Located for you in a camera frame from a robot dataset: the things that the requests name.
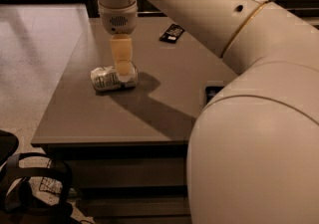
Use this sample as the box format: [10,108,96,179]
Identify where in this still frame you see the blue snack bar wrapper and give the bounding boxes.
[204,86,222,104]

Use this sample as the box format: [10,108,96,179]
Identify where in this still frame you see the grey drawer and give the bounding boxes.
[68,158,185,188]
[76,197,190,218]

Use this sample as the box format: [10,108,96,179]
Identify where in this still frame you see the black office chair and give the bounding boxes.
[0,130,73,224]

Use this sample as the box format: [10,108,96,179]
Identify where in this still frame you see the upper grey drawer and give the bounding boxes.
[68,158,185,188]

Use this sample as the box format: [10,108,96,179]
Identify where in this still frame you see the black snack packet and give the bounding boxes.
[159,24,184,44]

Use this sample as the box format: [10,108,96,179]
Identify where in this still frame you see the grey drawer cabinet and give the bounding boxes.
[32,17,235,224]

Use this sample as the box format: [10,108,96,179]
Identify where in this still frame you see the lower grey drawer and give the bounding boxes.
[76,197,190,218]

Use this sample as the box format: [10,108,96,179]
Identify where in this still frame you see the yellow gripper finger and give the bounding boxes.
[110,34,133,76]

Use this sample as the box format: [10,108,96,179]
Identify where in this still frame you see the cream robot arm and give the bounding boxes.
[98,0,319,224]

